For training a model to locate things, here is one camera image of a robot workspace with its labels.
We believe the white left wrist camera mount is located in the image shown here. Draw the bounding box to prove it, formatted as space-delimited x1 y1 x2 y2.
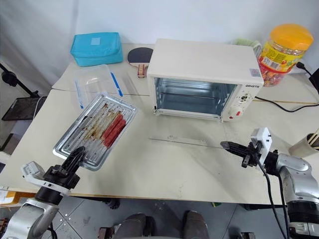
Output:
20 161 70 198

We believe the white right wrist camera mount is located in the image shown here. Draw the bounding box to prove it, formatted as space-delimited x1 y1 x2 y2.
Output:
250 127 273 163

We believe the blue fabric pouch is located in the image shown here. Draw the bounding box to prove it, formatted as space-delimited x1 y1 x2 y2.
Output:
69 32 125 67

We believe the dark rounded shape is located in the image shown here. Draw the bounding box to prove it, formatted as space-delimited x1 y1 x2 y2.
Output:
182 210 209 239
115 213 157 239

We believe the black oven power cable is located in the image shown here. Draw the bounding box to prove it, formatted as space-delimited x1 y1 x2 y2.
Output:
253 62 319 115

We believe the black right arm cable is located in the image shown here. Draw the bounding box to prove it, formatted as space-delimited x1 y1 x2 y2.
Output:
257 161 290 239

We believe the light green cloth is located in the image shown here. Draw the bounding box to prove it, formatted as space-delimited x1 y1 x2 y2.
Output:
232 37 263 54

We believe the yellow padded envelope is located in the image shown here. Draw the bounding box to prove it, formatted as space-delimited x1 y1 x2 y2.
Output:
0 190 38 208

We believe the black stand with mesh shelf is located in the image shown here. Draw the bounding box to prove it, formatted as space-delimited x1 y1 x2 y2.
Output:
0 63 48 122

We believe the clear plastic container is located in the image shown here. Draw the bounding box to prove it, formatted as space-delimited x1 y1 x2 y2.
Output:
73 64 125 111

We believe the ribbed metal baking tray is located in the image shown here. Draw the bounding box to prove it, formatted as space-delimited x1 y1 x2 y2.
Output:
52 94 139 172

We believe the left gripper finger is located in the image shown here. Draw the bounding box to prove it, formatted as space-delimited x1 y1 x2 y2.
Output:
62 146 82 173
72 146 87 173

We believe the glass toaster oven door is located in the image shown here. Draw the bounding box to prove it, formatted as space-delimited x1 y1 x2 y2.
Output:
149 109 234 150

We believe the white toaster oven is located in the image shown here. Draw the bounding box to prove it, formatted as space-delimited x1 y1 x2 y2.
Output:
146 38 265 123

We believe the black table tennis paddle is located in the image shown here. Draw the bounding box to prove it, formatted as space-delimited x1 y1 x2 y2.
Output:
127 47 154 79

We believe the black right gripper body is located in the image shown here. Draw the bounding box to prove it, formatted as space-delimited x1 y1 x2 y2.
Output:
240 141 263 169

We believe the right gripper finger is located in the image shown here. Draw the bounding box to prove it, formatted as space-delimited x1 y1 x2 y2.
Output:
221 145 249 157
220 140 250 149

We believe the red sausage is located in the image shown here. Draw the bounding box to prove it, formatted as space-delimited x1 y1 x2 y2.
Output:
102 113 124 140
103 119 127 148

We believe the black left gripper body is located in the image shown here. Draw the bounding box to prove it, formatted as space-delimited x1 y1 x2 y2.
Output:
43 163 81 192

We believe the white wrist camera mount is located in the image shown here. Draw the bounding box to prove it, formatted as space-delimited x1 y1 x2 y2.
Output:
20 161 70 198
250 127 273 163

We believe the orange-lidded candy jar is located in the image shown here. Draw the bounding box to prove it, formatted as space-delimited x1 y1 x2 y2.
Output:
257 23 315 88

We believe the cream chopstick holder cup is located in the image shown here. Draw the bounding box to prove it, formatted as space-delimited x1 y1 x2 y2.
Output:
289 126 319 158

